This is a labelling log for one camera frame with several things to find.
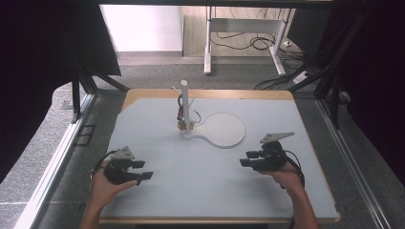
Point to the black metal stand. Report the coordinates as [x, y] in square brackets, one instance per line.
[334, 95]
[76, 101]

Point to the white desk frame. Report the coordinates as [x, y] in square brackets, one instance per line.
[245, 24]

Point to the white key stand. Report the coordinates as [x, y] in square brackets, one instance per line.
[223, 130]

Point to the aluminium rail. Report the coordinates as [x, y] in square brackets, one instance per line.
[51, 171]
[353, 159]

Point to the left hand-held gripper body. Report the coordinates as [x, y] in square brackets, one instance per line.
[122, 168]

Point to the black curtain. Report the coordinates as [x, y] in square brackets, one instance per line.
[372, 79]
[38, 63]

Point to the white table mat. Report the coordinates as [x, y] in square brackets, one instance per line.
[197, 184]

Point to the white power strip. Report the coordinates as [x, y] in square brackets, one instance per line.
[301, 77]

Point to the person's left hand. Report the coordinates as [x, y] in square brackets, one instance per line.
[102, 187]

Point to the person's right hand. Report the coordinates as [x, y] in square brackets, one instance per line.
[286, 178]

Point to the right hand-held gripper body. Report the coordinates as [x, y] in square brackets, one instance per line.
[270, 156]

